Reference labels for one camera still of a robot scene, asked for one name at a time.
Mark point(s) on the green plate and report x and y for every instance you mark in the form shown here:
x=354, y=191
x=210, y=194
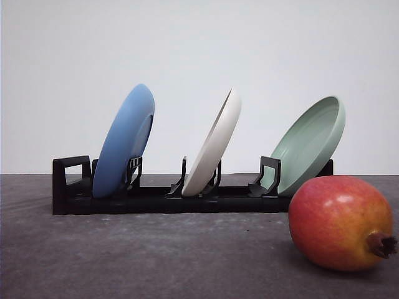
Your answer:
x=308, y=145

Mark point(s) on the red yellow pomegranate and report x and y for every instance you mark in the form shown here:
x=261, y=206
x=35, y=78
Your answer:
x=342, y=223

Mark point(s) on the blue plate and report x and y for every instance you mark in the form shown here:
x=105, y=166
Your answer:
x=125, y=137

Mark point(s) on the white plate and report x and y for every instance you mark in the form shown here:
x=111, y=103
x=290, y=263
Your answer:
x=214, y=146

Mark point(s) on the black dish rack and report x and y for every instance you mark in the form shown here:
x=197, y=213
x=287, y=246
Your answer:
x=73, y=191

